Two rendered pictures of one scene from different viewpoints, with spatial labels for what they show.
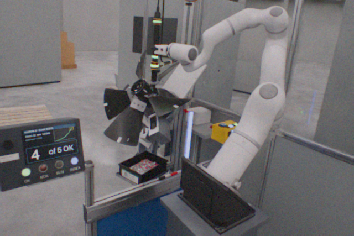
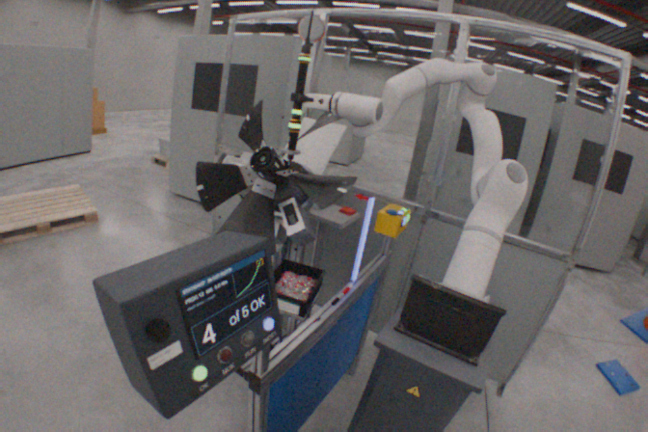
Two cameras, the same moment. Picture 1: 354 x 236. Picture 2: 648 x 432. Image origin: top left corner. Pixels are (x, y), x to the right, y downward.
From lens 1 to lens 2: 0.60 m
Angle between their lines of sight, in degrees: 20
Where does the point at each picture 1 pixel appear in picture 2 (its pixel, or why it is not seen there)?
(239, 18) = (434, 68)
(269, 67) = (491, 139)
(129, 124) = (256, 219)
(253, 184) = (393, 278)
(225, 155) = (474, 263)
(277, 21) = (491, 81)
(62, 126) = (246, 262)
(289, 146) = (445, 229)
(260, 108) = (508, 195)
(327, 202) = not seen: hidden behind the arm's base
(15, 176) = (183, 386)
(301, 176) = not seen: hidden behind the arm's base
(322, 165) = not seen: hidden behind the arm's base
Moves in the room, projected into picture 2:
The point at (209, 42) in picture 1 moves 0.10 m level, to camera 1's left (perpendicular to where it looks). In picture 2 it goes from (399, 96) to (373, 91)
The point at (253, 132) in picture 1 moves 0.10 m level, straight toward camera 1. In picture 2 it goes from (499, 228) to (519, 243)
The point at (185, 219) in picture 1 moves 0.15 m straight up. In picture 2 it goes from (428, 361) to (449, 315)
